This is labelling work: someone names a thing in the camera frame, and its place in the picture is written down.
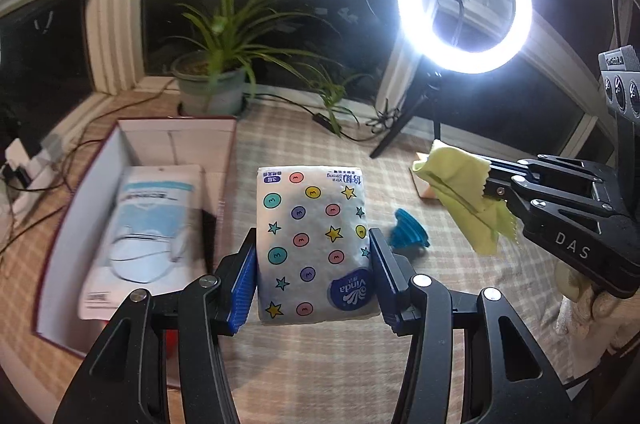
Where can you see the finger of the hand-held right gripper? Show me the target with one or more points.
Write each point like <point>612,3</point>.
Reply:
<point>550,199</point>
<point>550,166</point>

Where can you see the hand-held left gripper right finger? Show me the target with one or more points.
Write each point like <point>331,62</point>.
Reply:
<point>387,304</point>

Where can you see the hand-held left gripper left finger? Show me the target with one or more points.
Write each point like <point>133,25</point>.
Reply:
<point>241,299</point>

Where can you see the yellow-green cleaning cloth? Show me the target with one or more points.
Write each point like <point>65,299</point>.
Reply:
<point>470,204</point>

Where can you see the star printed tissue pack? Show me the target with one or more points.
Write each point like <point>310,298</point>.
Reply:
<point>310,244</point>

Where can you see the packet of blue face masks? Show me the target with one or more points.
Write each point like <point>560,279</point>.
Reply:
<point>150,214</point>

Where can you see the red cardboard box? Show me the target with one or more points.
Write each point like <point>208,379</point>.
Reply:
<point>145,144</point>

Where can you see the person's right hand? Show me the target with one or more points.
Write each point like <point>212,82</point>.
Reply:
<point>575,291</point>

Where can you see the blue silicone funnel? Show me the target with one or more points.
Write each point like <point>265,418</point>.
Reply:
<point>407,231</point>

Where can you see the black tripod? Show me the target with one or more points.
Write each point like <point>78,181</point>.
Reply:
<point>400,124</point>

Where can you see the grey flower pot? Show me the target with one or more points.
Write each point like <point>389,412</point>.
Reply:
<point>210,94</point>

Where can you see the white power strip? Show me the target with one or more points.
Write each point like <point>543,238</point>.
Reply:
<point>27,164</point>

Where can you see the green leafy plant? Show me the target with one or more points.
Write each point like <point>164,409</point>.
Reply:
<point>225,29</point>

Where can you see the white window frame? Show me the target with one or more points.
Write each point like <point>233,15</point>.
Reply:
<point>120,4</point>

